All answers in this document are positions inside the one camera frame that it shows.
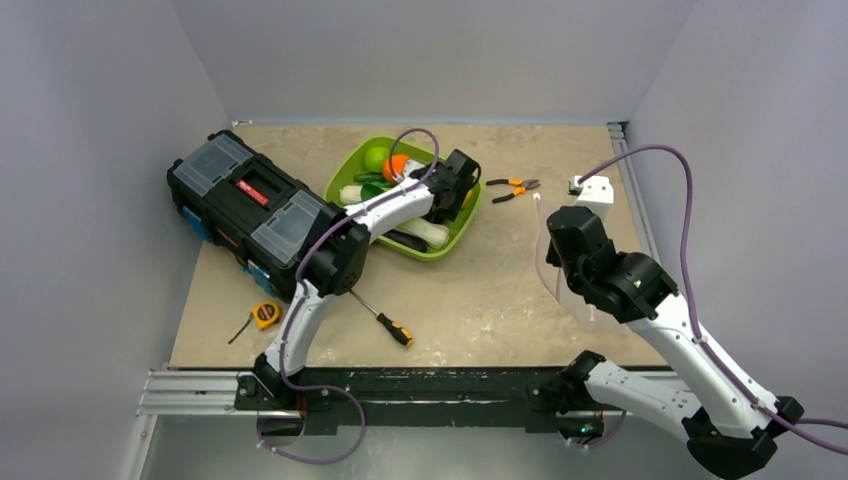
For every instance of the yellow tape measure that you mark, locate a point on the yellow tape measure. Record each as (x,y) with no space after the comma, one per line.
(263,315)

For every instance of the black toolbox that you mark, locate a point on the black toolbox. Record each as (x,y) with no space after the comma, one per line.
(235,197)

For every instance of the dark green cucumber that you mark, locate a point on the dark green cucumber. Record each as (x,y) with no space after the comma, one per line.
(368,177)

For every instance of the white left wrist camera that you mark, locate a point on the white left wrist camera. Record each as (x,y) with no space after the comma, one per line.
(411,166)

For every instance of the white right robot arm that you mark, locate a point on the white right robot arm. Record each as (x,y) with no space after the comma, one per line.
(727,421)

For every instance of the orange black pliers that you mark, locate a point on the orange black pliers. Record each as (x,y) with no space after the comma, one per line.
(519,187)

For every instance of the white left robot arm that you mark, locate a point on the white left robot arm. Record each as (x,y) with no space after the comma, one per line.
(337,246)

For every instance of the green apple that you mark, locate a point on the green apple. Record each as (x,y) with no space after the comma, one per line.
(374,158)

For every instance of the clear zip top bag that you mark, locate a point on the clear zip top bag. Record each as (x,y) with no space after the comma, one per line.
(554,280)

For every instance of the black yellow screwdriver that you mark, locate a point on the black yellow screwdriver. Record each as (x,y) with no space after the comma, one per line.
(399,333)

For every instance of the green plastic tray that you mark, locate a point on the green plastic tray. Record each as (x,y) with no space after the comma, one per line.
(353,165)

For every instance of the green bok choy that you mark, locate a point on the green bok choy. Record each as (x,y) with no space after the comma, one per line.
(433,235)

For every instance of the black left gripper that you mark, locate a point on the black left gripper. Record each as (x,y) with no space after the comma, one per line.
(459,196)

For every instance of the orange fruit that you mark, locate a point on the orange fruit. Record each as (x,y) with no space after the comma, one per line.
(393,168)

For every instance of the purple eggplant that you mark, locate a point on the purple eggplant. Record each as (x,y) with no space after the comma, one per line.
(407,240)

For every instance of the white napa cabbage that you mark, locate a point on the white napa cabbage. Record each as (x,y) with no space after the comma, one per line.
(351,194)

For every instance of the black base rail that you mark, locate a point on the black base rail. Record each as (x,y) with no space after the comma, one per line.
(535,399)

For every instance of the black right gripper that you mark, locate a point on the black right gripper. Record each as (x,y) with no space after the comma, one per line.
(566,228)

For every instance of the aluminium frame rail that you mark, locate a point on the aluminium frame rail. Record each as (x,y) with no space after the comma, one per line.
(189,393)

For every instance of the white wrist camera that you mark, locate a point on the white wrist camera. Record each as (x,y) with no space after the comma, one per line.
(596,194)
(411,166)

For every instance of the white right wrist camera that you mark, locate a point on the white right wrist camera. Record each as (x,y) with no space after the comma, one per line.
(596,194)

